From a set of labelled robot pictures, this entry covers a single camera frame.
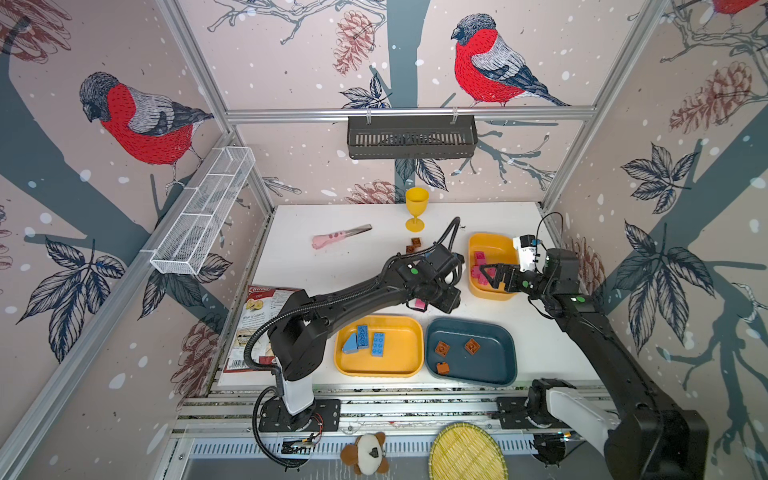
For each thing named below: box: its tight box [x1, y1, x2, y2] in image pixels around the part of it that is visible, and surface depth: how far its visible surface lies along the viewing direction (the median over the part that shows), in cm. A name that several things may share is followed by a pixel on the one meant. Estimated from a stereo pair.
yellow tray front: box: [334, 314, 424, 377], surface depth 86 cm
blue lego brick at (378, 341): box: [372, 332, 385, 357], surface depth 86 cm
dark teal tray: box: [425, 317, 518, 386], surface depth 85 cm
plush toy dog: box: [340, 432, 390, 476], surface depth 68 cm
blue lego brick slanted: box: [342, 333, 359, 354], surface depth 85 cm
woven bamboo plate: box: [428, 422, 508, 480], surface depth 69 cm
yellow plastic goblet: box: [405, 187, 429, 233], surface depth 113 cm
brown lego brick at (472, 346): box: [465, 338, 481, 355], surface depth 85 cm
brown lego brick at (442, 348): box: [435, 341, 451, 357], surface depth 86 cm
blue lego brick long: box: [357, 325, 369, 349], surface depth 89 cm
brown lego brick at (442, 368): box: [436, 362, 450, 375], surface depth 81 cm
